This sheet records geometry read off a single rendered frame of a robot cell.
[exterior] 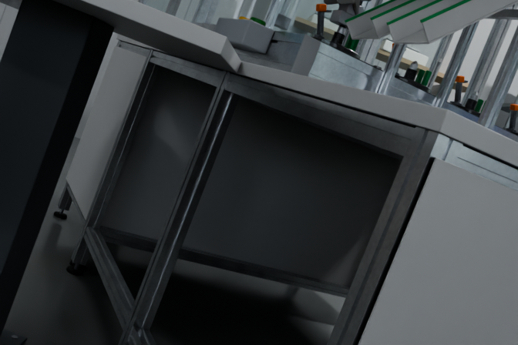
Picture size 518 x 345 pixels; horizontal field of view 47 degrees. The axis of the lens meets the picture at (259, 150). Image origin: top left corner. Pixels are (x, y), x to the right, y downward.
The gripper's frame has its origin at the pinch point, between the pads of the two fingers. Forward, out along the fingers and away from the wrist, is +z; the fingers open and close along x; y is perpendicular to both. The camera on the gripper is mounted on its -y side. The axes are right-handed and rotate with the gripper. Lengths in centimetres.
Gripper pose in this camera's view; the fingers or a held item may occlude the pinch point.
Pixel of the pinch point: (351, 8)
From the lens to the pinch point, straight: 156.3
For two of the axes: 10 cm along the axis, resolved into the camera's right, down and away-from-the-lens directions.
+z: 3.0, 8.8, 3.6
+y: -8.6, 4.2, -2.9
